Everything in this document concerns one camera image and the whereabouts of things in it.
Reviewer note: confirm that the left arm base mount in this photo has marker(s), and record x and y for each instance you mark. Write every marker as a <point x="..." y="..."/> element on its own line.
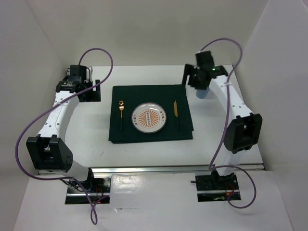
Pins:
<point x="98" y="190"/>

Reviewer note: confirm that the round plate orange sunburst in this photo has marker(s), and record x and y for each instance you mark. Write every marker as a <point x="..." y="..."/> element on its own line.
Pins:
<point x="148" y="118"/>

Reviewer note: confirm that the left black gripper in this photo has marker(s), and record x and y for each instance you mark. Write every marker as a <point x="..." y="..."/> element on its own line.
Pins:
<point x="94" y="96"/>

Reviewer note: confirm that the gold fork black handle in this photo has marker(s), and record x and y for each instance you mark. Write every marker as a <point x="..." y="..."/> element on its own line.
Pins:
<point x="121" y="108"/>

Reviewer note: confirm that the blue plastic cup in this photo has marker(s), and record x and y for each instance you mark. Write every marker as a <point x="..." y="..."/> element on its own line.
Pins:
<point x="201" y="94"/>

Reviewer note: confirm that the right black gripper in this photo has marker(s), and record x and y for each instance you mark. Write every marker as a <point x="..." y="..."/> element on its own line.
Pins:
<point x="188" y="69"/>

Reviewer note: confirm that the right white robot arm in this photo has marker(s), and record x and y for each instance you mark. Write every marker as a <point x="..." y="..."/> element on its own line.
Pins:
<point x="242" y="128"/>

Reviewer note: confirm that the gold knife black handle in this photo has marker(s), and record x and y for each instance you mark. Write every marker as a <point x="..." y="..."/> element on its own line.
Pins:
<point x="176" y="114"/>

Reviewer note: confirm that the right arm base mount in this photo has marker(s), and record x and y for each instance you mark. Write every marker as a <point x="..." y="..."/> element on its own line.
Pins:
<point x="213" y="187"/>

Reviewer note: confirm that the dark green cloth placemat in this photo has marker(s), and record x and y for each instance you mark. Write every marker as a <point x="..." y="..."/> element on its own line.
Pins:
<point x="163" y="95"/>

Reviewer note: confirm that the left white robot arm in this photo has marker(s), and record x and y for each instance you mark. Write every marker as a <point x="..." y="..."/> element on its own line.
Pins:
<point x="48" y="150"/>

